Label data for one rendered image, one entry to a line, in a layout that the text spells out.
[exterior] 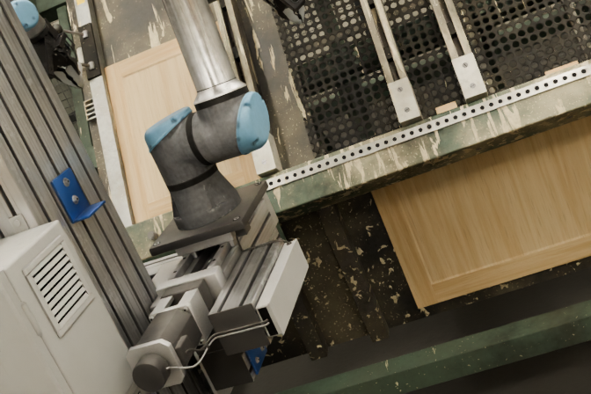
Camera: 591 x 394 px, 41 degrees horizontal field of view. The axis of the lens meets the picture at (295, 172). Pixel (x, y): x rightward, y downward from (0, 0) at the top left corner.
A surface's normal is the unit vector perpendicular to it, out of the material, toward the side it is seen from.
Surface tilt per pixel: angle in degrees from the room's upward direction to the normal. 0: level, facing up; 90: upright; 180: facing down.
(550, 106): 55
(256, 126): 98
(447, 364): 90
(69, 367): 90
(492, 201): 90
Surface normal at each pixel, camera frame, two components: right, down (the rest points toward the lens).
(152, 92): -0.30, -0.24
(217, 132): -0.33, 0.26
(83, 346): 0.91, -0.29
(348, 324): -0.10, 0.33
